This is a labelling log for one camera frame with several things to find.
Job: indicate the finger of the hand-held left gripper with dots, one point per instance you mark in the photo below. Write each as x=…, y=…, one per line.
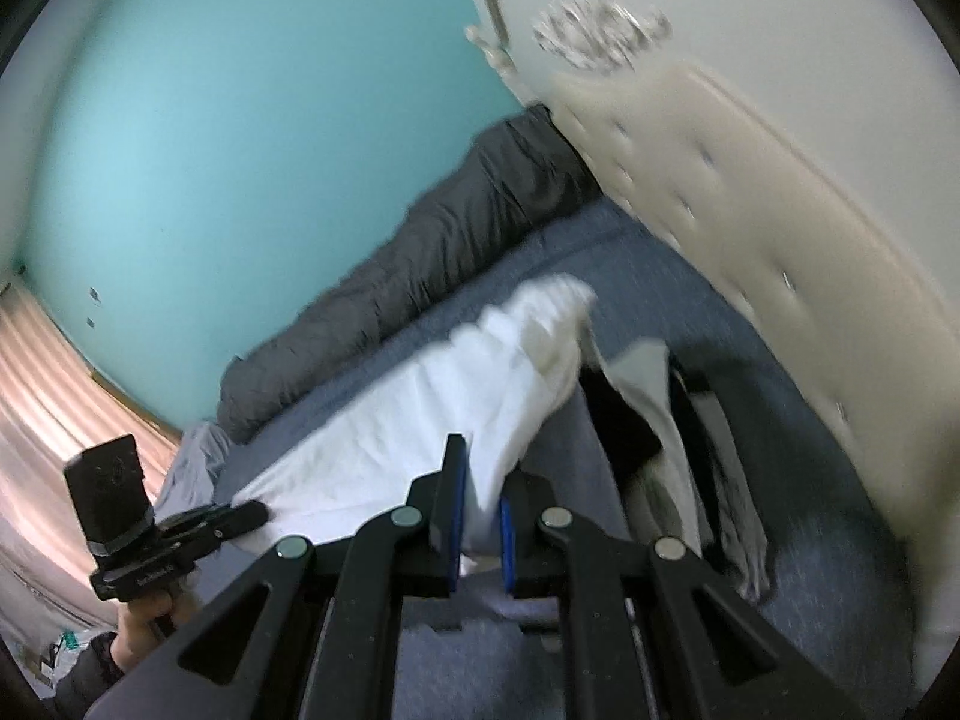
x=244, y=516

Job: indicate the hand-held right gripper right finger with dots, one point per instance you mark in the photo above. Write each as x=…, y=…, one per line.
x=508, y=540

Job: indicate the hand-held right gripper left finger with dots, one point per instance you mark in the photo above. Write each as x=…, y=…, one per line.
x=454, y=540

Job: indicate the white polo shirt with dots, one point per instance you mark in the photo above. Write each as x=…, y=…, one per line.
x=450, y=405

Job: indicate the stack of folded clothes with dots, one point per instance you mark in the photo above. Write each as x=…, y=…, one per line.
x=675, y=465

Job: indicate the person's left hand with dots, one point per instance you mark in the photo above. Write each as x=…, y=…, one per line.
x=142, y=630

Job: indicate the light grey blanket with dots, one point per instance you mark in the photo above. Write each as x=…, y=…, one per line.
x=191, y=465

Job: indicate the pink curtain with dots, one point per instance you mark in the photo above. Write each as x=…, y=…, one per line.
x=45, y=427

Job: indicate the dark grey rolled duvet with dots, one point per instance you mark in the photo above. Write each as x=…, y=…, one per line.
x=412, y=262

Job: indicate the bed with blue sheet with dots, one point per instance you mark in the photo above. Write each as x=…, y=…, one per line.
x=825, y=577

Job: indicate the cream padded headboard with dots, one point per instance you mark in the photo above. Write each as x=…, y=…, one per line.
x=750, y=202

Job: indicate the wooden window frame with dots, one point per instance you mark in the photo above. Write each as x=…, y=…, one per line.
x=135, y=405

